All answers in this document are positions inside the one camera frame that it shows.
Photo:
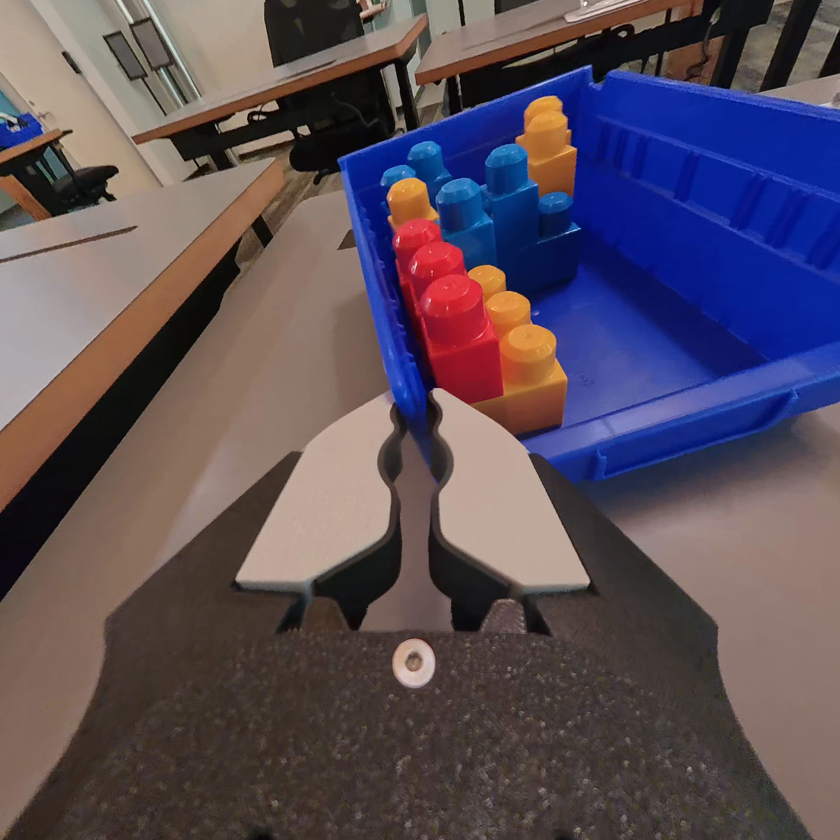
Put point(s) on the wooden desk behind stand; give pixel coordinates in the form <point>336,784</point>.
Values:
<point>525,29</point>

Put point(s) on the wall tablet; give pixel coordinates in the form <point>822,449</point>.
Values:
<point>124,54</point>
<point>152,43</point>

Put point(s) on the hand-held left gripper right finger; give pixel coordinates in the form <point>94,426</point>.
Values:
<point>505,518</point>

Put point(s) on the black office chair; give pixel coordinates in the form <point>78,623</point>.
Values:
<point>85,178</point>
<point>315,26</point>

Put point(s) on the wooden desk with black legs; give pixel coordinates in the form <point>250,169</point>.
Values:
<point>275,85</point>

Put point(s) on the blue bin for built steps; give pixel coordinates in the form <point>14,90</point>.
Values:
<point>656,341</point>

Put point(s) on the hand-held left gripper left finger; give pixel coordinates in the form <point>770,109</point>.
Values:
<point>321,518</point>

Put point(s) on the far wooden desk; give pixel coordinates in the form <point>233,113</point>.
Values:
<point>33,141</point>

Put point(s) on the small far blue bin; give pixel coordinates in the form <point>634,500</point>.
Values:
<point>16,128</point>

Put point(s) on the cluster of built block steps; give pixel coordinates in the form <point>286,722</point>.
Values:
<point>459,354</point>

